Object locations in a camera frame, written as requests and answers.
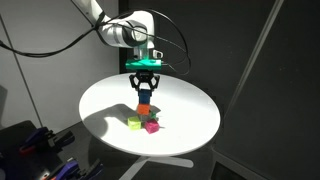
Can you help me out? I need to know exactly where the purple spring clamp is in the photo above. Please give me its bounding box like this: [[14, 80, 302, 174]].
[[43, 158, 104, 180]]

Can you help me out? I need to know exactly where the magenta block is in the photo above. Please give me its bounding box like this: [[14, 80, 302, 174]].
[[144, 119, 160, 135]]

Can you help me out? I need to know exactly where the blue block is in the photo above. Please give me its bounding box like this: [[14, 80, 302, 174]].
[[138, 89, 153, 106]]

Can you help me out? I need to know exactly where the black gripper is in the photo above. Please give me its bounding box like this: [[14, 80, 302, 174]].
[[129, 70, 160, 98]]

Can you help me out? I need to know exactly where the orange block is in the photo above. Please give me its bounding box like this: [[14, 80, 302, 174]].
[[136, 103, 152, 117]]

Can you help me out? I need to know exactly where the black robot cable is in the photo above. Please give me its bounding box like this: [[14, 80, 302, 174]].
[[0, 18, 101, 58], [116, 8, 193, 76]]

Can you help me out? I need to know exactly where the purple clamp with orange tip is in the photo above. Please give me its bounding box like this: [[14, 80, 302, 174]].
[[18, 126, 76, 156]]

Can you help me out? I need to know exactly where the lime green block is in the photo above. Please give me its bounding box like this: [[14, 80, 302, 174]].
[[127, 115, 143, 131]]

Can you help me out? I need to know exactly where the white table base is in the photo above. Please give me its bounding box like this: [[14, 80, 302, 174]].
[[118, 154, 194, 180]]

